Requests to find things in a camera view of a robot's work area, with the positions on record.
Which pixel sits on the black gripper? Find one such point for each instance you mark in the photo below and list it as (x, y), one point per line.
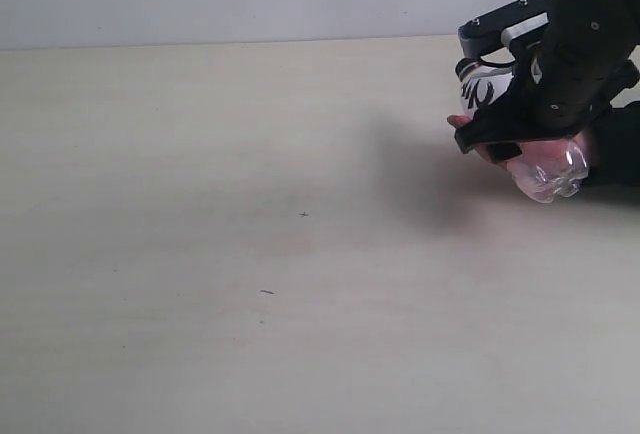
(559, 85)

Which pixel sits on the pink white bottle black cap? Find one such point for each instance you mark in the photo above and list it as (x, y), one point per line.
(541, 181)

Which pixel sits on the black sleeved forearm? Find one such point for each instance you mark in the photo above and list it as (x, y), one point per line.
(613, 148)

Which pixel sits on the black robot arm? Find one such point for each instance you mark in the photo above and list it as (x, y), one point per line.
(541, 70)

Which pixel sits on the open human hand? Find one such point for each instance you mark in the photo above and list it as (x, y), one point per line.
(547, 151)

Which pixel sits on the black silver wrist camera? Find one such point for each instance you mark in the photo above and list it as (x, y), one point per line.
(519, 22)

